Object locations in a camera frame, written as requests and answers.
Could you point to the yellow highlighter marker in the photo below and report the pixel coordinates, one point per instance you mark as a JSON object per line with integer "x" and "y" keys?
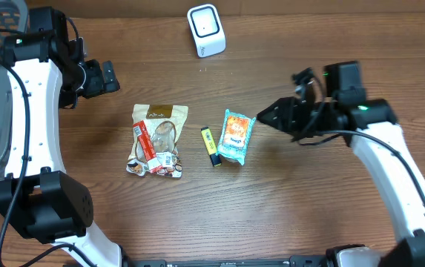
{"x": 210, "y": 146}

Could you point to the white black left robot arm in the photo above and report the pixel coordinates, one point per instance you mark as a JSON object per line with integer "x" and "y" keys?
{"x": 47, "y": 72}

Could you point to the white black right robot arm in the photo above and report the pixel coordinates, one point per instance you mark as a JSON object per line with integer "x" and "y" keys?
{"x": 339, "y": 107}

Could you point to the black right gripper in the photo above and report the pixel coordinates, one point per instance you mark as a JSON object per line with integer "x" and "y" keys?
{"x": 284, "y": 113}

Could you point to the red stick sachet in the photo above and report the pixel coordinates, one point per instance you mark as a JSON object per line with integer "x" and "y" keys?
{"x": 148, "y": 150}

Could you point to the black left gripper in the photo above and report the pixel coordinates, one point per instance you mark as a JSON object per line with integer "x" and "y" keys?
{"x": 96, "y": 84}

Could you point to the white barcode scanner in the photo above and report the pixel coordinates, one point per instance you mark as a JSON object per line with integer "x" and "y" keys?
{"x": 207, "y": 30}

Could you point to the black aluminium rail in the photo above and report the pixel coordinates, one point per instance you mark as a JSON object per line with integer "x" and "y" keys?
{"x": 234, "y": 262}

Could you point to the beige brown snack pouch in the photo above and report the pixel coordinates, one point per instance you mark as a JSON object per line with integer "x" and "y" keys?
{"x": 164, "y": 124}

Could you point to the teal wet wipes pack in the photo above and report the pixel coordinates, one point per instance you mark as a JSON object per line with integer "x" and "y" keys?
{"x": 235, "y": 136}

